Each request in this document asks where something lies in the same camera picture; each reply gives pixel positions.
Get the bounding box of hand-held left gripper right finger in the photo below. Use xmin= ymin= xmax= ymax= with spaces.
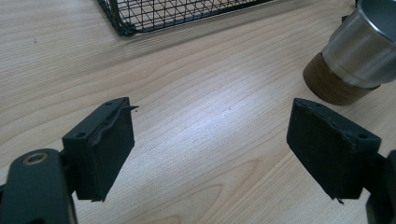
xmin=286 ymin=97 xmax=382 ymax=204

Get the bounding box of black wire basket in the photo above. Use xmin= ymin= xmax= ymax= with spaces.
xmin=97 ymin=0 xmax=272 ymax=37

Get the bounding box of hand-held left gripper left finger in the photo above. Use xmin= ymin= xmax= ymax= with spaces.
xmin=62 ymin=96 xmax=140 ymax=203

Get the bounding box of steel cup with wooden base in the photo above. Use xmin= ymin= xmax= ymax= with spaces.
xmin=302 ymin=0 xmax=396 ymax=106

